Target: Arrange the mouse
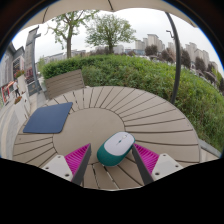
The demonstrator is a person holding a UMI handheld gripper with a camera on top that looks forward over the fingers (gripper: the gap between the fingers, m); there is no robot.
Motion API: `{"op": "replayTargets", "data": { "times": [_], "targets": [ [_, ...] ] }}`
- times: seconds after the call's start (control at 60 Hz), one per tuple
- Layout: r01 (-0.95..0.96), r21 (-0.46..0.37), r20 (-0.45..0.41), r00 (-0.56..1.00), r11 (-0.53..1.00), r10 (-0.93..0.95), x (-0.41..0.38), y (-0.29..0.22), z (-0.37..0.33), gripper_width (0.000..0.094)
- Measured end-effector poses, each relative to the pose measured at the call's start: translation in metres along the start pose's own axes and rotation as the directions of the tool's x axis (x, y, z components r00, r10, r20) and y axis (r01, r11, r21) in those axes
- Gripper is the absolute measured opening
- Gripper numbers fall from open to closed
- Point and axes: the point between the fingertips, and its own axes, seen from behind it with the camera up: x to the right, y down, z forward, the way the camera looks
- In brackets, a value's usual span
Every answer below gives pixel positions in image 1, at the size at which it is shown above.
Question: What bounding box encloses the grey building with shopfront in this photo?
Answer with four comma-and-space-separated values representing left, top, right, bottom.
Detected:
0, 42, 26, 104

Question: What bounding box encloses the tall thin-crowned tree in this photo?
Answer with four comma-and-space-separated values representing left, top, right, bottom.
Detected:
46, 9, 99, 60

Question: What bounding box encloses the group of distant high-rise buildings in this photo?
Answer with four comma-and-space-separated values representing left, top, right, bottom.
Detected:
134, 33, 219, 73

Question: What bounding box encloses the round dense-crowned tree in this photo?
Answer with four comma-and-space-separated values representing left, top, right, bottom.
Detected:
85, 13, 137, 55

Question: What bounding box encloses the curved dark parasol pole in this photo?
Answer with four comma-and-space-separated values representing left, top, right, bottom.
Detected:
165, 12, 182, 105

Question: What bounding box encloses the slatted beige garden chair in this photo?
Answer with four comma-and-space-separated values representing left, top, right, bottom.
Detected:
44, 68, 86, 100

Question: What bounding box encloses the beige parasol canopy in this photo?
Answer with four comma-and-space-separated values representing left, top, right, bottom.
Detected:
21, 0, 198, 31

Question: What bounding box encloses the person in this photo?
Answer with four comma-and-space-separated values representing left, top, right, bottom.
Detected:
12, 80, 21, 98

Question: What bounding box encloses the tall grey sign pillar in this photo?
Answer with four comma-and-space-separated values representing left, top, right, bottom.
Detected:
23, 26, 43, 97

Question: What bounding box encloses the dark blue mouse pad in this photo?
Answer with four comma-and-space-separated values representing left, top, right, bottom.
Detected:
22, 101, 74, 135

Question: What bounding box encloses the green trimmed hedge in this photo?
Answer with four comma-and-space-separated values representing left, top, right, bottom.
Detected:
41, 54, 224, 151

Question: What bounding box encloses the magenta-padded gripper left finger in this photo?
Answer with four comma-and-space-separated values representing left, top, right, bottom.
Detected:
42, 143, 92, 186

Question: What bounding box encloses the white and teal computer mouse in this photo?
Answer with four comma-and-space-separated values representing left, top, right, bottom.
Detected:
96, 131, 136, 168

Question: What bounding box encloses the white planter with flowers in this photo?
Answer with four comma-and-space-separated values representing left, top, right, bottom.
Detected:
14, 69, 28, 96
13, 95, 32, 119

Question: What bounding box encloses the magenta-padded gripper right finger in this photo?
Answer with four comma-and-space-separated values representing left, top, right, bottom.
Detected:
131, 143, 184, 186

